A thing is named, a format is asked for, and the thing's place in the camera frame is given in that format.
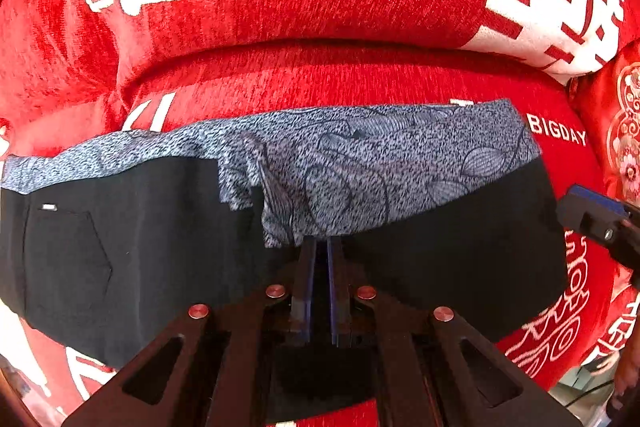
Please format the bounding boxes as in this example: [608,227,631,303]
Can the black pants with grey trim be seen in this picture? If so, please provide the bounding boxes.
[0,98,572,425]

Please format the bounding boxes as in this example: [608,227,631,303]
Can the red embroidered pillow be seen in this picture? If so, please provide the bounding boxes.
[568,40,640,206]

